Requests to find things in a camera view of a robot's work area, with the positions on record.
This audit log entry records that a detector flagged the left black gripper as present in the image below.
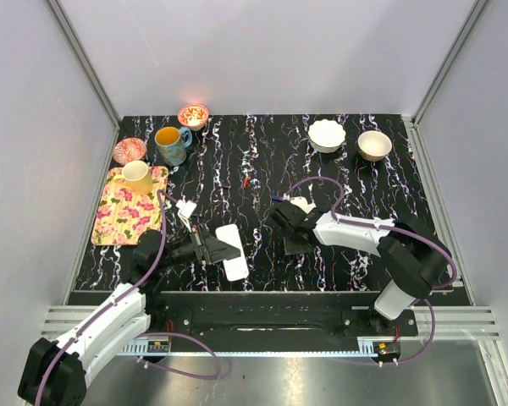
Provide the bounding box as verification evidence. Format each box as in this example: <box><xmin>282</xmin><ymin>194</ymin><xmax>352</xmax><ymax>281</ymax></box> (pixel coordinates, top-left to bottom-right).
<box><xmin>156</xmin><ymin>223</ymin><xmax>240</xmax><ymax>270</ymax></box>

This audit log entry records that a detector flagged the white remote control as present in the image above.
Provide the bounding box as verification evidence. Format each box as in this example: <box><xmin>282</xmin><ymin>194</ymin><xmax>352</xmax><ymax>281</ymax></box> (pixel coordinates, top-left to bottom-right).
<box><xmin>215</xmin><ymin>224</ymin><xmax>249</xmax><ymax>282</ymax></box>

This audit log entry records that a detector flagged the remote battery cover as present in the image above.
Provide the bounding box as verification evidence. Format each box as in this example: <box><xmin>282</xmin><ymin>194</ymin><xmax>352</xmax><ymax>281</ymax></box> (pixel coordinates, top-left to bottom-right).
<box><xmin>304</xmin><ymin>203</ymin><xmax>316</xmax><ymax>213</ymax></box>

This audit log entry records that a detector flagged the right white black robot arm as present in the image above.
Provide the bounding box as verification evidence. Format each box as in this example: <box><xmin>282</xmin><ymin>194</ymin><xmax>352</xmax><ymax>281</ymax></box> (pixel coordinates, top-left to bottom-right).
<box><xmin>270</xmin><ymin>198</ymin><xmax>454</xmax><ymax>335</ymax></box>

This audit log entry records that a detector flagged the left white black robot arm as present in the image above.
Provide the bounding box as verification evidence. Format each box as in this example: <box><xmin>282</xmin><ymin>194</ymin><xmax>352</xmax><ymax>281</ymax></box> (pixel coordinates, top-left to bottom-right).
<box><xmin>17</xmin><ymin>224</ymin><xmax>245</xmax><ymax>405</ymax></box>

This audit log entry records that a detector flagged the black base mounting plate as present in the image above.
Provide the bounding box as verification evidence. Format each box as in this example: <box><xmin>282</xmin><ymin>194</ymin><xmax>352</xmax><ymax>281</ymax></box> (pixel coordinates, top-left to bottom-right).
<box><xmin>159</xmin><ymin>292</ymin><xmax>418</xmax><ymax>337</ymax></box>

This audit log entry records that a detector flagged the floral pink tray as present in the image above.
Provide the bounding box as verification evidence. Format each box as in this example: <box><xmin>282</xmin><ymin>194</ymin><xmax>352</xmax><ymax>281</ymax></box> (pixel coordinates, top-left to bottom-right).
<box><xmin>91</xmin><ymin>166</ymin><xmax>168</xmax><ymax>245</ymax></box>

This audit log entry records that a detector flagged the white scalloped bowl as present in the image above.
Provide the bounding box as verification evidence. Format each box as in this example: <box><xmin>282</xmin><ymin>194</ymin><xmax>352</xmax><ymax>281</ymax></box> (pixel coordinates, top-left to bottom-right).
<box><xmin>307</xmin><ymin>119</ymin><xmax>346</xmax><ymax>153</ymax></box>

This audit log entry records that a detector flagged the blue mug yellow inside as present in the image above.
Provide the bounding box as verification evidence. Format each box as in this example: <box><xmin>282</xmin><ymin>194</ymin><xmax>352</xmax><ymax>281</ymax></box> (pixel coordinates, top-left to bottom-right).
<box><xmin>155</xmin><ymin>127</ymin><xmax>193</xmax><ymax>167</ymax></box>

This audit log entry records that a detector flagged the beige round bowl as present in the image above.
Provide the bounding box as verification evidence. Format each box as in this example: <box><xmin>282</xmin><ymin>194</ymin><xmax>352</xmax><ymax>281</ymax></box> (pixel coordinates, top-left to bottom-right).
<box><xmin>357</xmin><ymin>130</ymin><xmax>393</xmax><ymax>162</ymax></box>

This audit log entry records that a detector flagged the red patterned small bowl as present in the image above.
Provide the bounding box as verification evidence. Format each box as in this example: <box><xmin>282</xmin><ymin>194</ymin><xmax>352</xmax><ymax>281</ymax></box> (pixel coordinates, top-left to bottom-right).
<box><xmin>178</xmin><ymin>103</ymin><xmax>209</xmax><ymax>131</ymax></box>

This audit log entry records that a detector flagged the red patterned saucer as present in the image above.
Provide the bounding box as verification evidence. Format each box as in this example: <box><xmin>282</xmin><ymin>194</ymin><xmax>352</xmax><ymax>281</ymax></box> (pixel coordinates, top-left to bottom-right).
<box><xmin>112</xmin><ymin>137</ymin><xmax>147</xmax><ymax>166</ymax></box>

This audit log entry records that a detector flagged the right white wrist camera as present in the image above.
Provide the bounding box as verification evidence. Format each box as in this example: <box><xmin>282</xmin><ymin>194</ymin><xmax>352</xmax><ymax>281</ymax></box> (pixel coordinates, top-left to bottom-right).
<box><xmin>283</xmin><ymin>195</ymin><xmax>310</xmax><ymax>211</ymax></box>

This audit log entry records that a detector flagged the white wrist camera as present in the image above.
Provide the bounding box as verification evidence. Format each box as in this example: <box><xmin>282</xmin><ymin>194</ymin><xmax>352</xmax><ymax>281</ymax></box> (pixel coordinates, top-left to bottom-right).
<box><xmin>283</xmin><ymin>195</ymin><xmax>310</xmax><ymax>211</ymax></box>
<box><xmin>175</xmin><ymin>200</ymin><xmax>196</xmax><ymax>231</ymax></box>

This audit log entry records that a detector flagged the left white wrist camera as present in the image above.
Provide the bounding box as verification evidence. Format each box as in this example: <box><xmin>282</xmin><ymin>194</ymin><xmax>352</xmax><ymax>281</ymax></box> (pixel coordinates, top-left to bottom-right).
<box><xmin>175</xmin><ymin>200</ymin><xmax>196</xmax><ymax>231</ymax></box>

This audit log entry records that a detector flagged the white slotted cable duct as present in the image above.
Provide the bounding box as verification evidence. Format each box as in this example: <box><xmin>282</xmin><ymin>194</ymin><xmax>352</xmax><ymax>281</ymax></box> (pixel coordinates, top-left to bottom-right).
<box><xmin>118</xmin><ymin>338</ymin><xmax>401</xmax><ymax>358</ymax></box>

